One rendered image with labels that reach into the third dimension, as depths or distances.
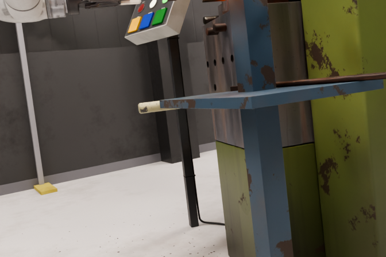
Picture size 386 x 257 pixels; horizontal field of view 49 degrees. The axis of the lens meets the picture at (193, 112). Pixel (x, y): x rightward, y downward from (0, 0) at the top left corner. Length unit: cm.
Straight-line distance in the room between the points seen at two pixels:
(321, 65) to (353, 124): 21
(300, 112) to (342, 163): 21
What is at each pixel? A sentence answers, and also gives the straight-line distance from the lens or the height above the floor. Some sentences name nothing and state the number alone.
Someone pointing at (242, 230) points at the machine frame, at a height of 16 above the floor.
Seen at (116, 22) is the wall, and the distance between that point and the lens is 393.
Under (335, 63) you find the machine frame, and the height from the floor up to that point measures 71.
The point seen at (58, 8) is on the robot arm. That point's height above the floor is 97.
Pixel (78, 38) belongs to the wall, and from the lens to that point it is 379.
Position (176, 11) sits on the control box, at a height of 102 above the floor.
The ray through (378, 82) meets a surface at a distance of 86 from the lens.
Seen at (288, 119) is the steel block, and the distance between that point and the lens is 134.
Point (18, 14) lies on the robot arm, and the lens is 137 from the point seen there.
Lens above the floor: 70
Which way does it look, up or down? 4 degrees down
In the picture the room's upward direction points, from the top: 7 degrees counter-clockwise
